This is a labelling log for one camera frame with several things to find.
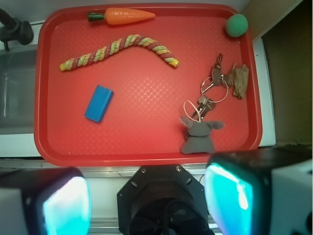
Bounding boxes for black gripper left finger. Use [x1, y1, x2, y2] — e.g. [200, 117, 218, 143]
[0, 167, 91, 235]

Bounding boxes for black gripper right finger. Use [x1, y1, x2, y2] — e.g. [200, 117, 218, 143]
[204, 147, 313, 235]

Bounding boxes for blue rectangular block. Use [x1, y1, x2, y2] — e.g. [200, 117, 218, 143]
[84, 85, 114, 123]

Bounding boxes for metal keys on rings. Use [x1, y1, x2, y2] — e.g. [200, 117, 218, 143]
[183, 53, 234, 122]

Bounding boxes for brown leather key fob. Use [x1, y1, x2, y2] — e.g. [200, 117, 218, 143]
[227, 63, 249, 99]

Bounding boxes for red plastic tray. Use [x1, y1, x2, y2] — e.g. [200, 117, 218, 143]
[34, 3, 262, 166]

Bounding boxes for grey plastic sink basin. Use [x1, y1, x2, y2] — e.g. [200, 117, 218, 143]
[0, 45, 37, 135]

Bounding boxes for green foam ball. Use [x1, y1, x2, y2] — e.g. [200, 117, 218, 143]
[225, 14, 248, 37]

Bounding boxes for grey sink faucet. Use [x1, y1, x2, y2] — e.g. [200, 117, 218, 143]
[0, 9, 34, 52]

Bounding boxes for orange toy carrot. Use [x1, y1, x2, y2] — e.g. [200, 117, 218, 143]
[88, 7, 156, 25]

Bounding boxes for grey plush bunny keychain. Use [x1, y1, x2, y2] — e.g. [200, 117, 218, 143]
[180, 117, 224, 154]

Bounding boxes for multicolour twisted rope toy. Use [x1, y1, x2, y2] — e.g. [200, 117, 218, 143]
[59, 34, 179, 72]

